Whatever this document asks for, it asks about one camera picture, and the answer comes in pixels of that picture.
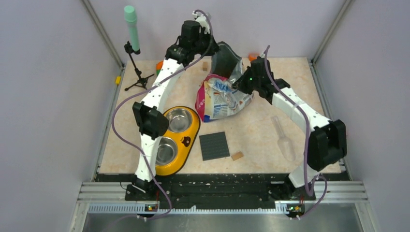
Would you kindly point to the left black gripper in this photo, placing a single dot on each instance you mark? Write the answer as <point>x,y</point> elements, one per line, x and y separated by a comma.
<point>213,48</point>

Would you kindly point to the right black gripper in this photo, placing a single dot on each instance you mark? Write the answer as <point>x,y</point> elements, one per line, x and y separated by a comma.
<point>240,85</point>

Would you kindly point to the pink pet food bag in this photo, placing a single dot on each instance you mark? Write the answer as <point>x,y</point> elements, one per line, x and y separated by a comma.
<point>216,97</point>

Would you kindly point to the clear plastic scoop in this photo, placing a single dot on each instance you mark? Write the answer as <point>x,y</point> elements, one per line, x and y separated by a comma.
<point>285,144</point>

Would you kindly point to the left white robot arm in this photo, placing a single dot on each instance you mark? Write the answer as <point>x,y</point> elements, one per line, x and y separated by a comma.
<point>196,38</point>

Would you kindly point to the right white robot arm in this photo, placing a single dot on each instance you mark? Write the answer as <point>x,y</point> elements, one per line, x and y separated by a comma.
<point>325,141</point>

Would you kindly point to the yellow double pet bowl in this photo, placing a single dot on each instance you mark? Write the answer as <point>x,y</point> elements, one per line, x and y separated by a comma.
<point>176,144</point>

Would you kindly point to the orange semicircle container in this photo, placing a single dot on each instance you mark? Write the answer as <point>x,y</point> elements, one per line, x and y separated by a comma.
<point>252,56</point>

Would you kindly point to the orange tape dispenser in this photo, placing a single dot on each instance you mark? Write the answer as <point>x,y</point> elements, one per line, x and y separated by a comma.
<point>159,67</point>

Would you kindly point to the dark grey square baseplate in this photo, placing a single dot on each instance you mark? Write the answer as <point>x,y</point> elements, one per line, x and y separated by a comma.
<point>214,146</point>

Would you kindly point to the small wooden block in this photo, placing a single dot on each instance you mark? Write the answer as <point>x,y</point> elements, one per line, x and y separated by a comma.
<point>237,156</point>

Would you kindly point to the green microphone on tripod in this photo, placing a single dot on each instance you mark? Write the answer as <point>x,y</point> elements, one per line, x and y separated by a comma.
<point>133,46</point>

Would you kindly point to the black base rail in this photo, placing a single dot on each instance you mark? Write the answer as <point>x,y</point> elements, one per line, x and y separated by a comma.
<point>215,191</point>

